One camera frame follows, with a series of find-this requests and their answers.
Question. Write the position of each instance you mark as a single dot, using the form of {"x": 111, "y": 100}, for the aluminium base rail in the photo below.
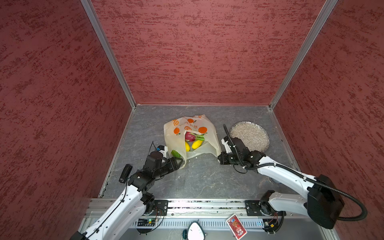
{"x": 211, "y": 214}

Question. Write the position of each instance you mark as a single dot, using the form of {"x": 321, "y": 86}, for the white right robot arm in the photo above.
{"x": 314, "y": 197}

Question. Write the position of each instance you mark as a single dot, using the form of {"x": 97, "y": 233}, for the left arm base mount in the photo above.
{"x": 157, "y": 207}

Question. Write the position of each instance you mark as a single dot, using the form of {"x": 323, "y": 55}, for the aluminium corner post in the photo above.
{"x": 318, "y": 24}
{"x": 97, "y": 26}

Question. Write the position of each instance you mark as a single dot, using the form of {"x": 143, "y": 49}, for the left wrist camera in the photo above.
{"x": 163, "y": 150}

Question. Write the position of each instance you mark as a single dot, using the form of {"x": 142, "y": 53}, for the aluminium corner post left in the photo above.
{"x": 97, "y": 26}

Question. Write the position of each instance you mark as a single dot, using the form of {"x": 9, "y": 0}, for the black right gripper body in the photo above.
{"x": 234, "y": 158}

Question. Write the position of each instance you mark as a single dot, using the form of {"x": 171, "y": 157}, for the green mango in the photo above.
{"x": 176, "y": 154}

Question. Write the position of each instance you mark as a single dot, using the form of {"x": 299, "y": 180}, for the red playing card pack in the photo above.
{"x": 236, "y": 227}

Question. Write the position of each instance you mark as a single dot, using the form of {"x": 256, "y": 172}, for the aluminium corner post right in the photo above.
{"x": 318, "y": 24}

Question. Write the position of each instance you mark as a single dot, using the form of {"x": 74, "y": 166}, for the white teal alarm clock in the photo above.
{"x": 194, "y": 232}

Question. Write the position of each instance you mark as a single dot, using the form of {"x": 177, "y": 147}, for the fruit print plastic bag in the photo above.
{"x": 175, "y": 130}

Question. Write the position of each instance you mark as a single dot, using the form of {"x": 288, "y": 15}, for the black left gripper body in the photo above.
{"x": 169, "y": 167}

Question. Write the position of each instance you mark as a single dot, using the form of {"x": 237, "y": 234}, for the pink dragon fruit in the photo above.
{"x": 191, "y": 137}

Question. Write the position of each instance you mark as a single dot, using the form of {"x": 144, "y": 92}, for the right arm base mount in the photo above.
{"x": 256, "y": 209}

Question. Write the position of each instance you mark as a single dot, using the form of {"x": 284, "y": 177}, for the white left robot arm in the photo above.
{"x": 134, "y": 201}

